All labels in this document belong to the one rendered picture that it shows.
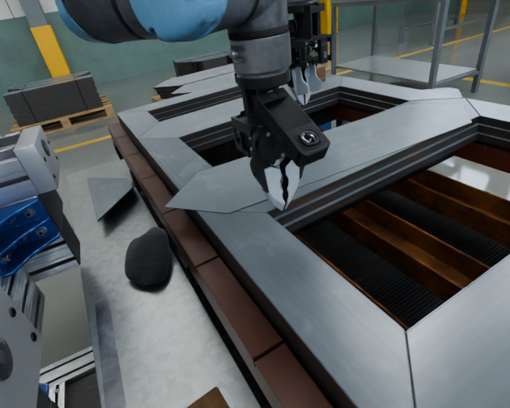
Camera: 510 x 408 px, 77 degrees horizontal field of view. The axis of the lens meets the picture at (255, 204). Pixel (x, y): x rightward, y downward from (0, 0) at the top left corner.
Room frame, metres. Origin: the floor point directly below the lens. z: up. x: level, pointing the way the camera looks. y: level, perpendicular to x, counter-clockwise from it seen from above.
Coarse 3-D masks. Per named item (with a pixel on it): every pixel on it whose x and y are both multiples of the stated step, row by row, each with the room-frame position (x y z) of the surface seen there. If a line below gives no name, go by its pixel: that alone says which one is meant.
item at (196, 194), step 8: (200, 176) 0.58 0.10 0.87; (192, 184) 0.56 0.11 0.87; (200, 184) 0.55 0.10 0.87; (184, 192) 0.53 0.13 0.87; (192, 192) 0.52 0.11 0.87; (200, 192) 0.52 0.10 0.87; (208, 192) 0.51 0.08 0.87; (184, 200) 0.50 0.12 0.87; (192, 200) 0.50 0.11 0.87; (200, 200) 0.49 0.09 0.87; (208, 200) 0.49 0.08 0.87; (216, 200) 0.48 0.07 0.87; (192, 208) 0.47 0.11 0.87; (200, 208) 0.46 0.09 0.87; (208, 208) 0.46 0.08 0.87; (216, 208) 0.46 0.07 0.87; (224, 208) 0.45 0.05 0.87
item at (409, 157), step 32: (224, 96) 1.25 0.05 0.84; (320, 96) 1.03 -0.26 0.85; (352, 96) 1.00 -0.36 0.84; (384, 96) 0.90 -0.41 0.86; (128, 128) 0.99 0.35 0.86; (224, 128) 0.88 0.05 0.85; (480, 128) 0.65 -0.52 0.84; (384, 160) 0.54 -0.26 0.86; (416, 160) 0.57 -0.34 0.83; (320, 192) 0.47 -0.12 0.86; (352, 192) 0.49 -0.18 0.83; (288, 224) 0.43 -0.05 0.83; (224, 256) 0.37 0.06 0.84; (256, 288) 0.28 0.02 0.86; (320, 384) 0.17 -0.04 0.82
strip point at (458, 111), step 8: (408, 104) 0.80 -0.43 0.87; (416, 104) 0.79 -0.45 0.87; (424, 104) 0.78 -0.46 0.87; (432, 104) 0.77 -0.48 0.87; (440, 104) 0.76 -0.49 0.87; (448, 104) 0.75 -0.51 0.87; (456, 104) 0.74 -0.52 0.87; (432, 112) 0.72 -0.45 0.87; (440, 112) 0.71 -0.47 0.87; (448, 112) 0.71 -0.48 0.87; (456, 112) 0.70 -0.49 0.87; (464, 112) 0.69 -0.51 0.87; (464, 120) 0.65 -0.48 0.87
